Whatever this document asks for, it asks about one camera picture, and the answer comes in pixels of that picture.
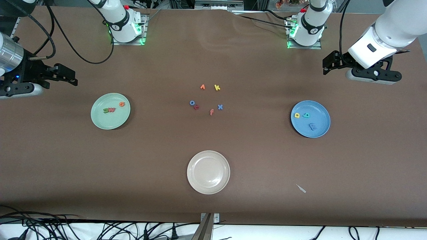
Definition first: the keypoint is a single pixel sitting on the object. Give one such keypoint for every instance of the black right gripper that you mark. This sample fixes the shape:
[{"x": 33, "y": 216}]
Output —
[{"x": 29, "y": 71}]

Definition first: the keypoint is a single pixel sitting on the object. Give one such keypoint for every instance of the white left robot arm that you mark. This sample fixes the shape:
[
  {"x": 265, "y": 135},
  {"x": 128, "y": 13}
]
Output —
[{"x": 390, "y": 33}]

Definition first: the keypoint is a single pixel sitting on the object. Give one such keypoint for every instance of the metal table bracket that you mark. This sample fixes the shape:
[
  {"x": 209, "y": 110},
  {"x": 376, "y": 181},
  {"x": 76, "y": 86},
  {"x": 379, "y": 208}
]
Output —
[{"x": 206, "y": 230}]

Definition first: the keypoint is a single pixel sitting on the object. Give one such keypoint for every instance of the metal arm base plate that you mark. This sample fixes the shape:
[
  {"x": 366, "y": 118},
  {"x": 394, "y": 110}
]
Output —
[
  {"x": 128, "y": 43},
  {"x": 305, "y": 47}
]

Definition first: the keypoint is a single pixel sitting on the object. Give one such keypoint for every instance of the green plate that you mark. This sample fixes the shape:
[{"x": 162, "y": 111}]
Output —
[{"x": 110, "y": 121}]

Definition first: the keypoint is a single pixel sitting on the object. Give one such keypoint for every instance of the blue plate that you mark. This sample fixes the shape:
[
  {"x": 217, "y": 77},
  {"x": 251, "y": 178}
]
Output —
[{"x": 317, "y": 110}]

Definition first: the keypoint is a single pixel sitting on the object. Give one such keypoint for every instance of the aluminium frame rail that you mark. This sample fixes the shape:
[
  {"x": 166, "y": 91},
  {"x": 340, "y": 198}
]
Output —
[{"x": 15, "y": 28}]

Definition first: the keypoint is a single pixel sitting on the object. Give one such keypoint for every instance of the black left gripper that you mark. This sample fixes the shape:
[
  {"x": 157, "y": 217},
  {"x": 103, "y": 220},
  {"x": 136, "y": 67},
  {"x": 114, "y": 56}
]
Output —
[{"x": 341, "y": 59}]

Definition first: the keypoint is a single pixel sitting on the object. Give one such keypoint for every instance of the white paper scrap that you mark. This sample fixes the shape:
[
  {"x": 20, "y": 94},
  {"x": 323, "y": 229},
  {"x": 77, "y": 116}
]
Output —
[{"x": 301, "y": 188}]

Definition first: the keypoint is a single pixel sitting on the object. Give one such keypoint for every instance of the beige plate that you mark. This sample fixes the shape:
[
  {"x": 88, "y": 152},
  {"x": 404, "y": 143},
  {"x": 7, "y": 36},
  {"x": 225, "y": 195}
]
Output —
[{"x": 208, "y": 172}]

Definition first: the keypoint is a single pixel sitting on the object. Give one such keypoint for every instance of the grey metal device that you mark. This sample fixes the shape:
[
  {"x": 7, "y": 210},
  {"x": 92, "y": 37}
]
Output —
[{"x": 217, "y": 4}]

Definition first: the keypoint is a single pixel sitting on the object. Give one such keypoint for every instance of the blue foam letter m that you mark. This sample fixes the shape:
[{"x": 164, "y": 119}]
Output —
[{"x": 313, "y": 126}]

